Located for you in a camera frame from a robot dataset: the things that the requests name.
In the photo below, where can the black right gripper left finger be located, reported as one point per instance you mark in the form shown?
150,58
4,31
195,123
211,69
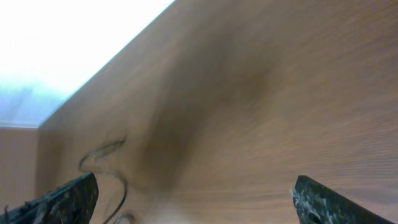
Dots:
73,202

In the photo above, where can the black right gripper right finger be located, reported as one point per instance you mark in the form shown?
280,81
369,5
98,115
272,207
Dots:
317,204

